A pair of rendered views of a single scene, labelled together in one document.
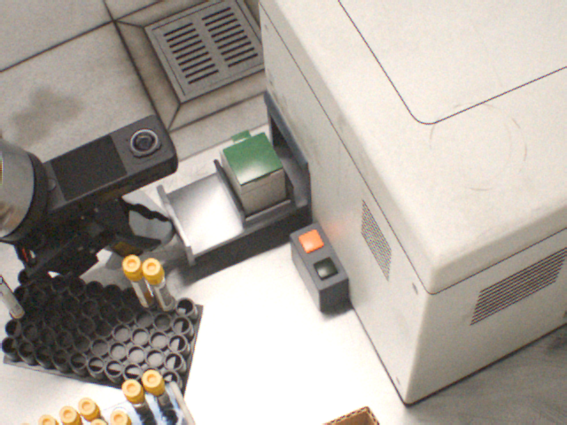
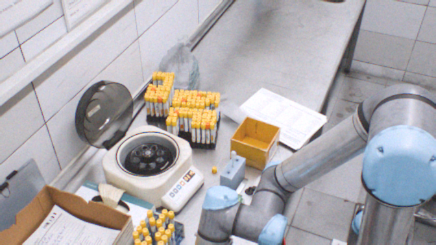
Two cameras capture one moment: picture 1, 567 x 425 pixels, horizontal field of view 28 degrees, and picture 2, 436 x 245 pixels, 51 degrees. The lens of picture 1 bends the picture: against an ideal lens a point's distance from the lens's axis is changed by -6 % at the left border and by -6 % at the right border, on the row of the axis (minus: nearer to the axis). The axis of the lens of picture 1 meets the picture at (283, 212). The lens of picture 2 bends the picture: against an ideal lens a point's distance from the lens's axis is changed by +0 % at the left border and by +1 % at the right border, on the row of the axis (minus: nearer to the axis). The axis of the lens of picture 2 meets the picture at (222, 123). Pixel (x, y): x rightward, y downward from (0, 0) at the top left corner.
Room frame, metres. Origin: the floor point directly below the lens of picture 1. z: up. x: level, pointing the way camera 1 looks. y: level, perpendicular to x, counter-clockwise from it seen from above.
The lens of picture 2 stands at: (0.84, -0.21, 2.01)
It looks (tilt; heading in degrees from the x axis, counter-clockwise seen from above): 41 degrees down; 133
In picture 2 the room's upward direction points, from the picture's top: 1 degrees clockwise
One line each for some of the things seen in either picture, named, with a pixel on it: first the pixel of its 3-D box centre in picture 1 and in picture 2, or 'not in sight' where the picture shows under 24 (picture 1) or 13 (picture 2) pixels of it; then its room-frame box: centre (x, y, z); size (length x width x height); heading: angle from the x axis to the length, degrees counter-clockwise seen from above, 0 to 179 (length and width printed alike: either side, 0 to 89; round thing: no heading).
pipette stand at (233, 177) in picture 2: not in sight; (232, 177); (0.21, 0.53, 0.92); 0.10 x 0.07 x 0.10; 105
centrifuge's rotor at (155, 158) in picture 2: not in sight; (148, 159); (-0.01, 0.37, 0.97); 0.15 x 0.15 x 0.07
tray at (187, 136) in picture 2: not in sight; (193, 137); (-0.05, 0.60, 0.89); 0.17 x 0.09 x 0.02; 37
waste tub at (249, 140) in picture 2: not in sight; (255, 143); (0.16, 0.70, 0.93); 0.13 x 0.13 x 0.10; 16
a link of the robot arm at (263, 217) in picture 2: not in sight; (262, 220); (0.48, 0.31, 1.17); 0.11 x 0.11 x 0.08; 23
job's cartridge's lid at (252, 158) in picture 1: (251, 156); not in sight; (0.48, 0.02, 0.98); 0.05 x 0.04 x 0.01; 20
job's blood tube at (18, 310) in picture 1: (10, 300); not in sight; (0.39, 0.25, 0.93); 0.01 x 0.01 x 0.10; 74
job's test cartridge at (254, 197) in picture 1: (252, 174); not in sight; (0.48, 0.02, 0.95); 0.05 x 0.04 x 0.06; 20
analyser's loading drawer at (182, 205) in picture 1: (278, 177); not in sight; (0.49, 0.00, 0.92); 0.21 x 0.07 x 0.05; 110
